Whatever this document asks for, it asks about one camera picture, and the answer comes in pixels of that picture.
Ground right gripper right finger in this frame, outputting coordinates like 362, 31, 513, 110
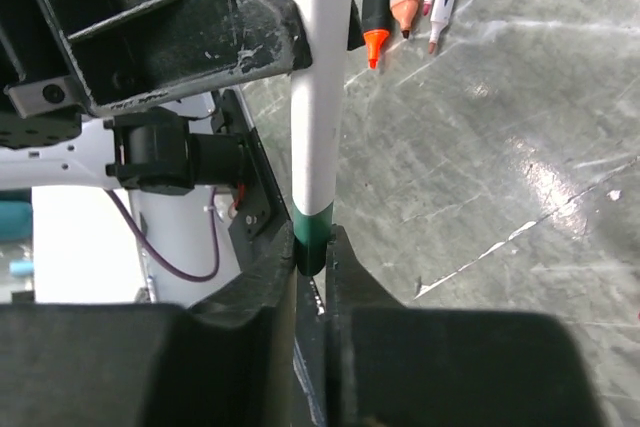
325, 226, 605, 426

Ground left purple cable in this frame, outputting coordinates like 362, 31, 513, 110
107, 186, 222, 283

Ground dark green marker cap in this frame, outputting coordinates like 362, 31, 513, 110
293, 204, 333, 277

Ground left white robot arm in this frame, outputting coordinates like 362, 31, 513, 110
1, 0, 362, 306

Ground black orange highlighter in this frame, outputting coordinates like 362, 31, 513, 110
361, 0, 392, 69

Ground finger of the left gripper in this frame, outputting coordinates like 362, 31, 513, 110
347, 0, 364, 52
1, 0, 312, 118

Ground black base bar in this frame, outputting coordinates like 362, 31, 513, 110
212, 88, 289, 270

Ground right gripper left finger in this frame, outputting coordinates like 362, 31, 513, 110
1, 224, 296, 426

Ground green capped marker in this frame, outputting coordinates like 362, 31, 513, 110
287, 0, 357, 218

